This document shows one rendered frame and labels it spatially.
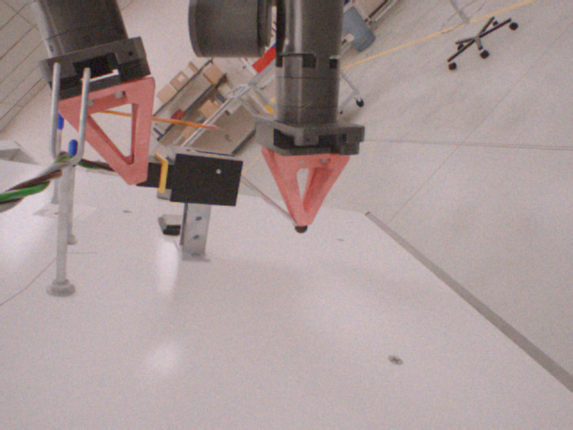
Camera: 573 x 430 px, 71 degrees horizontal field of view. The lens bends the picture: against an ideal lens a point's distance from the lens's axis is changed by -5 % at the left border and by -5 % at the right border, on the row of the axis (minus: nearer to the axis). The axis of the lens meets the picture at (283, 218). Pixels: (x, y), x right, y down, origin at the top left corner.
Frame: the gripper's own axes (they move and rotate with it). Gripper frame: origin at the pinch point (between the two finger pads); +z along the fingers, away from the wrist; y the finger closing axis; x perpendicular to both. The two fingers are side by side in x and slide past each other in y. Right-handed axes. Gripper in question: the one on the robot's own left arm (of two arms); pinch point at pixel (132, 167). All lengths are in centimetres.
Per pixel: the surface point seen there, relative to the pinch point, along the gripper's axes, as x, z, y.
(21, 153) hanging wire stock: -26, 7, -90
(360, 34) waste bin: 397, 28, -568
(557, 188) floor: 148, 70, -63
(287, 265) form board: 10.0, 12.3, 2.6
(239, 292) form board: 4.2, 9.7, 7.7
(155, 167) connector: 1.7, 0.1, 1.5
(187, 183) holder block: 3.6, 2.1, 1.9
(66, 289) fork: -6.7, 4.6, 7.5
